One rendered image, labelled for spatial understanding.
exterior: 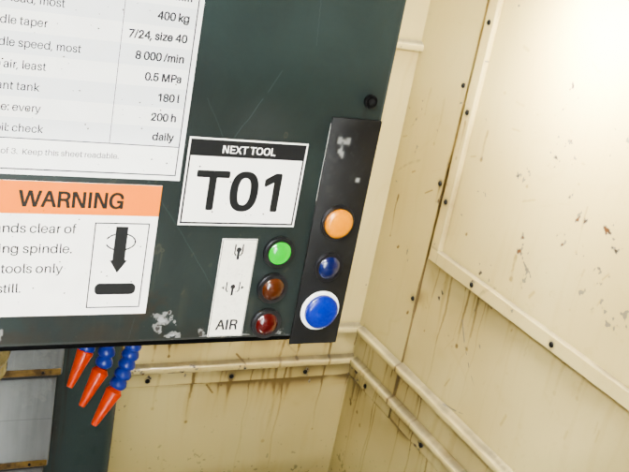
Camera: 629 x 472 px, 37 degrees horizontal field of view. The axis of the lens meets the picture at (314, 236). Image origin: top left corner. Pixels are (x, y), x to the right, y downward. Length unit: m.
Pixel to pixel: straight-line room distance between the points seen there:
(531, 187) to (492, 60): 0.26
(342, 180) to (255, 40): 0.14
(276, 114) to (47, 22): 0.18
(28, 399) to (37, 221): 0.84
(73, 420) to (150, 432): 0.52
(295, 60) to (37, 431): 0.96
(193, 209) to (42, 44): 0.17
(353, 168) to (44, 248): 0.25
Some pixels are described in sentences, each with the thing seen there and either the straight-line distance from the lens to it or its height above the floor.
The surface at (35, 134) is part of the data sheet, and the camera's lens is 0.67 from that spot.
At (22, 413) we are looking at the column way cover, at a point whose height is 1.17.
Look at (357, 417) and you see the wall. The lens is 2.21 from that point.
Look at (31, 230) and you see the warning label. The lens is 0.70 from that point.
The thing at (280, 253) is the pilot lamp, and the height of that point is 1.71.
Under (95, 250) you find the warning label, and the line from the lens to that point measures 0.71.
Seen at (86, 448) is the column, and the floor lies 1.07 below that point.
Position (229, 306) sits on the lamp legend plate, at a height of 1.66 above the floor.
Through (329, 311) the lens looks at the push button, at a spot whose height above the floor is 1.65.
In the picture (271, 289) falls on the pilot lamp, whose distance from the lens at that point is 0.77.
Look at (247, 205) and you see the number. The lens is 0.73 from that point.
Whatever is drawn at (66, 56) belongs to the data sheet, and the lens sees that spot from 0.66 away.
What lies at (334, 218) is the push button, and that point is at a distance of 0.76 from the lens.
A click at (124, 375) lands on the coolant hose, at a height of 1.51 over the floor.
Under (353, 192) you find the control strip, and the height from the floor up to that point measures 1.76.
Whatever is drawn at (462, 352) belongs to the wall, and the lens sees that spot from 1.85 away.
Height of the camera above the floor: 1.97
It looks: 19 degrees down
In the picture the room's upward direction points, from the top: 11 degrees clockwise
